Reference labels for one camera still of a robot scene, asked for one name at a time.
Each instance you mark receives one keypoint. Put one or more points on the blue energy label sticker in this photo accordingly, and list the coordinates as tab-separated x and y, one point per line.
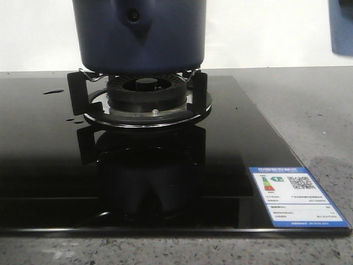
293	198

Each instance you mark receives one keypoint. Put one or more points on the black right pot support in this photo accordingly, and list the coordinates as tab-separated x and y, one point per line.
96	110

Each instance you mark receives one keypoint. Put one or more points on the blue cooking pot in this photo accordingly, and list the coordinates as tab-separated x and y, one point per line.
141	37

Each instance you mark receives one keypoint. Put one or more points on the black glass gas stove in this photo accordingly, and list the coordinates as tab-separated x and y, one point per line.
61	176

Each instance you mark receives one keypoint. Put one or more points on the black right burner head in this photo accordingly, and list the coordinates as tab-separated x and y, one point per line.
143	94

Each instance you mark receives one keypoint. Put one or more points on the blue cup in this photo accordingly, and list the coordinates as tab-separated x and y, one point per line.
340	17

